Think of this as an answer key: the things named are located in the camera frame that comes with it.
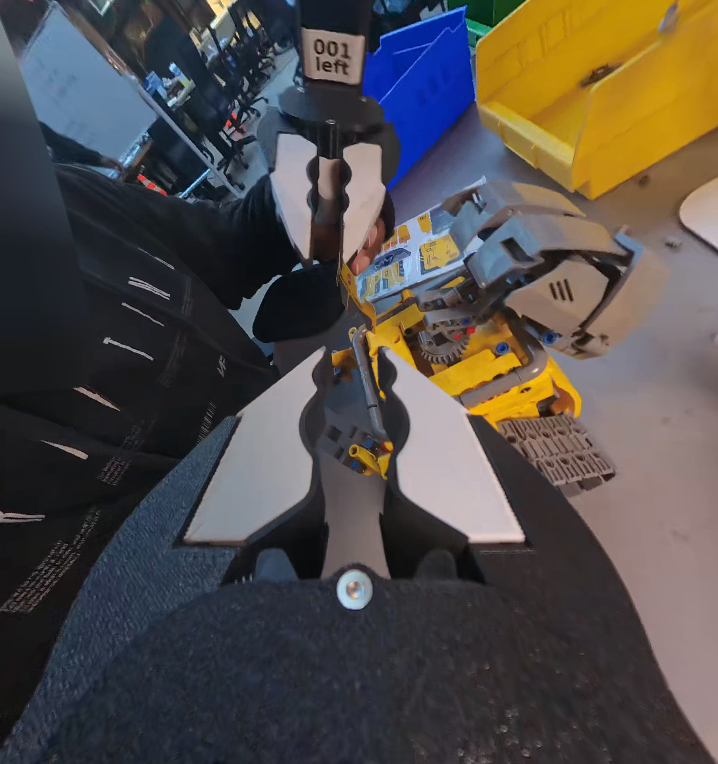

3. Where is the yellow plastic bin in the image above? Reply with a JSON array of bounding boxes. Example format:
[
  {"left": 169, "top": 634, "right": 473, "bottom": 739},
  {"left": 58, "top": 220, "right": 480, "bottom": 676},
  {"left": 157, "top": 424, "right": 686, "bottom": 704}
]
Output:
[{"left": 474, "top": 0, "right": 718, "bottom": 201}]

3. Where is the yellow grey sticker sheet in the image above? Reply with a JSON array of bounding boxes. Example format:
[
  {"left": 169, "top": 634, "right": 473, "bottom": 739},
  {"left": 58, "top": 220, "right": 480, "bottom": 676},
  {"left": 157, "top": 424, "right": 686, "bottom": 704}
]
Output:
[{"left": 353, "top": 177, "right": 491, "bottom": 302}]

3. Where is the white book stand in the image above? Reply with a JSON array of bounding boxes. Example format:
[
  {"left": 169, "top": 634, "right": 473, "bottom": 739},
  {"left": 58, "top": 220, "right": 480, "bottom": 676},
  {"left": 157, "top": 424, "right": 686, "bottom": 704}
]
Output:
[{"left": 678, "top": 165, "right": 718, "bottom": 268}]

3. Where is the grey desk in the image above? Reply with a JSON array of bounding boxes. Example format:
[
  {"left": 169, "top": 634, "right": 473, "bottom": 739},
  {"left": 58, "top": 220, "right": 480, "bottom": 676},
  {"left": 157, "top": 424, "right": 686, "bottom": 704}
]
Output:
[{"left": 234, "top": 102, "right": 718, "bottom": 764}]

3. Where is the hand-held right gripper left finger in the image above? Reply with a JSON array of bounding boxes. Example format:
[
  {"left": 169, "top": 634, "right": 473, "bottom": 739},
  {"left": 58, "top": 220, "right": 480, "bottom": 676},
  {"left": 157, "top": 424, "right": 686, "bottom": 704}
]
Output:
[{"left": 180, "top": 347, "right": 332, "bottom": 571}]

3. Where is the yellow grey brick robot model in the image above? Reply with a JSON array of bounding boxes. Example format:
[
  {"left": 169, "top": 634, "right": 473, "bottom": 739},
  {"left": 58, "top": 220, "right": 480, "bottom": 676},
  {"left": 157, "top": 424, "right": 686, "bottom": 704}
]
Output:
[{"left": 317, "top": 179, "right": 670, "bottom": 496}]

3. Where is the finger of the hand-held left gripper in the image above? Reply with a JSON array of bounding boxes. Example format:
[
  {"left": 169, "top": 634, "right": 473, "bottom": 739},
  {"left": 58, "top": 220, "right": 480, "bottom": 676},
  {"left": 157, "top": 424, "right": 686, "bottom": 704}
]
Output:
[
  {"left": 338, "top": 141, "right": 389, "bottom": 263},
  {"left": 270, "top": 132, "right": 324, "bottom": 263}
]

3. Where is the green plastic bin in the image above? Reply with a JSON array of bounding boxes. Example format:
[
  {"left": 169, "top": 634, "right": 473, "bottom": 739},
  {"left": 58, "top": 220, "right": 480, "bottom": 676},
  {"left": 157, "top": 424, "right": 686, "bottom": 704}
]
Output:
[{"left": 464, "top": 0, "right": 529, "bottom": 31}]

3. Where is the whiteboard on stand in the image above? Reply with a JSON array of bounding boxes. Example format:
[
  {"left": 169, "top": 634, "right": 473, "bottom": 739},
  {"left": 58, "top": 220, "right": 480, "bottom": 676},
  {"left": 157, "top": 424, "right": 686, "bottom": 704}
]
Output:
[{"left": 19, "top": 4, "right": 234, "bottom": 198}]

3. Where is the blue plastic bin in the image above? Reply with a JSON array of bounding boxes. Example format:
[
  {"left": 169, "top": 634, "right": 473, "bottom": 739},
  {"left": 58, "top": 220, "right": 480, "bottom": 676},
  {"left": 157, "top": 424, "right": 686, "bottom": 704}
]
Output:
[{"left": 362, "top": 6, "right": 479, "bottom": 189}]

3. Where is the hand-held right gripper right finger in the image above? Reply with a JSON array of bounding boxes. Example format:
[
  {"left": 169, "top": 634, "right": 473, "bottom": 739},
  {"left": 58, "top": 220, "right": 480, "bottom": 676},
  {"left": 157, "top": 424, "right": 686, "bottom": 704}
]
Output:
[{"left": 379, "top": 347, "right": 529, "bottom": 571}]

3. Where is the person's left hand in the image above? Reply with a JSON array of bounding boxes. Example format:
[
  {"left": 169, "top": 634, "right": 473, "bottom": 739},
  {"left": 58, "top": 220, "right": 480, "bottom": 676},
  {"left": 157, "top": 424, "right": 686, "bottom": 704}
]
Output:
[{"left": 347, "top": 191, "right": 398, "bottom": 281}]

